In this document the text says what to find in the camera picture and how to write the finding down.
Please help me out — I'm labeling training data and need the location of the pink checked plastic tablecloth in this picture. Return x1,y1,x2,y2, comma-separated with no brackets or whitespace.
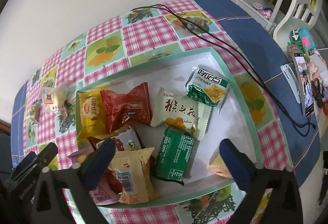
23,0,295,224

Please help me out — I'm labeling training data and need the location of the teal box with pink print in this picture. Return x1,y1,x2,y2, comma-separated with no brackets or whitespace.
298,28,317,50

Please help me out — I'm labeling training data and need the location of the brown wooden rail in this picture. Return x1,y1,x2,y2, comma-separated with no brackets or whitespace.
0,119,12,135

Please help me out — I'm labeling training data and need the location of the small green carton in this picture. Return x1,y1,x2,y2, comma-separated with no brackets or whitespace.
289,29,304,46

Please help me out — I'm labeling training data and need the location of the white packet with orange print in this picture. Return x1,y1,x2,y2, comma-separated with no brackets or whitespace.
150,87,213,141

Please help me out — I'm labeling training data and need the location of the purple snack packet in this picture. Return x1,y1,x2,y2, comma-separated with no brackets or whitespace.
68,148,121,205

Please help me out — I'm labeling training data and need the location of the small round pink packet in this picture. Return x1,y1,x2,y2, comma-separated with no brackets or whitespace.
207,164,232,178

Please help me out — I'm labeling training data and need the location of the dark green snack packet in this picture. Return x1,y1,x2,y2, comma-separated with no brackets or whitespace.
154,126,196,186

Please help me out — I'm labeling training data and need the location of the clear packet with steamed cake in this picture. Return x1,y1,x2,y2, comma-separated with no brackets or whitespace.
41,88,60,112

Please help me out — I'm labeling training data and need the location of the yellow snack packet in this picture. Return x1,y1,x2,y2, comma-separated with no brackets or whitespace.
76,87,107,141

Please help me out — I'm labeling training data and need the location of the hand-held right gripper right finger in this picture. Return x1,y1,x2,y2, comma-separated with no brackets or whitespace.
220,138,301,224

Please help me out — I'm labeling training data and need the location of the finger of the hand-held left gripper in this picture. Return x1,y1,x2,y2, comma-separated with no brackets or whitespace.
33,141,59,168

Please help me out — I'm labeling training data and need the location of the brown and white snack packet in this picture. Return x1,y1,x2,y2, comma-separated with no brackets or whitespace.
87,127,142,154

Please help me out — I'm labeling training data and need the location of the beige snack packet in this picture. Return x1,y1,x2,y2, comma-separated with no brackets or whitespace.
108,147,162,204

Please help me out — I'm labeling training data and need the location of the white and green cracker packet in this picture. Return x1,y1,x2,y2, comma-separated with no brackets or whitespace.
185,67,230,113

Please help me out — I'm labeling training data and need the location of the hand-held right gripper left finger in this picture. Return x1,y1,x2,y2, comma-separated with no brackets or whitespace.
33,138,116,224

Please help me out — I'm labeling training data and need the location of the red snack packet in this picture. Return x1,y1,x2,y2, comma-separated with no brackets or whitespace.
100,82,153,133

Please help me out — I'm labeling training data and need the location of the smartphone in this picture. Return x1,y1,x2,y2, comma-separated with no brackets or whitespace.
292,52,315,118

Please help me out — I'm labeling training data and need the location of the white box with mint rim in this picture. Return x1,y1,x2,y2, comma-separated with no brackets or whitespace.
61,47,263,208

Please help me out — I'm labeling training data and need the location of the pink trinket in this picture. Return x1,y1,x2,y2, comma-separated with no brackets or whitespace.
260,8,273,20

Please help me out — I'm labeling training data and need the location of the doll figure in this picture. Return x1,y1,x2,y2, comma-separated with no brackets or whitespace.
306,55,328,109

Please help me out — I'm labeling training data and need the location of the black cable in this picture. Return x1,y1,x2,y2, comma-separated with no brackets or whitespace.
131,4,317,137

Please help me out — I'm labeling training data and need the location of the white phone stand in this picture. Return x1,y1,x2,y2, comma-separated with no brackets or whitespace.
280,63,303,104

